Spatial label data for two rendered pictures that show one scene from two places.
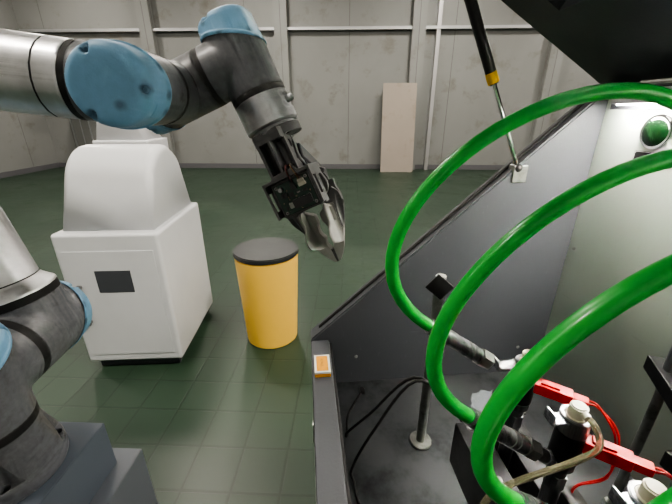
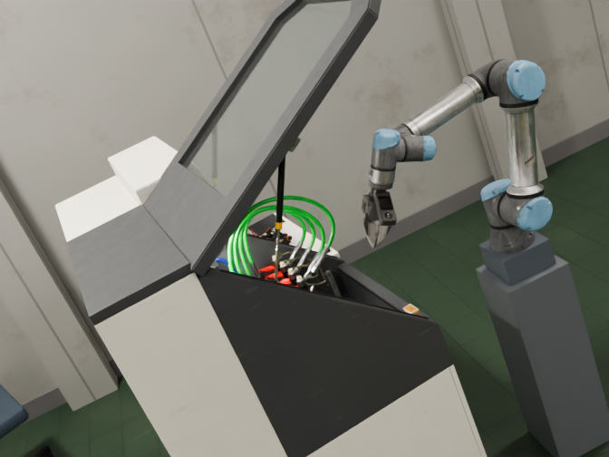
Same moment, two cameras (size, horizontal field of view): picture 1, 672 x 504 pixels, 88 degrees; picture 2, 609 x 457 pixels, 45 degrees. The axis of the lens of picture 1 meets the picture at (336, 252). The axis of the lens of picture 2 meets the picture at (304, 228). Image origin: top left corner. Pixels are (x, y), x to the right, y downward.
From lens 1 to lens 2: 2.65 m
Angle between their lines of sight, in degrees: 135
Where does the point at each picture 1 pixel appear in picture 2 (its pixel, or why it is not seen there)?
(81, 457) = (496, 257)
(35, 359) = (495, 211)
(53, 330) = (504, 210)
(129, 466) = (503, 288)
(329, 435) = (388, 296)
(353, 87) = not seen: outside the picture
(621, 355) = not seen: hidden behind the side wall
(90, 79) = not seen: hidden behind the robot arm
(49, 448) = (494, 242)
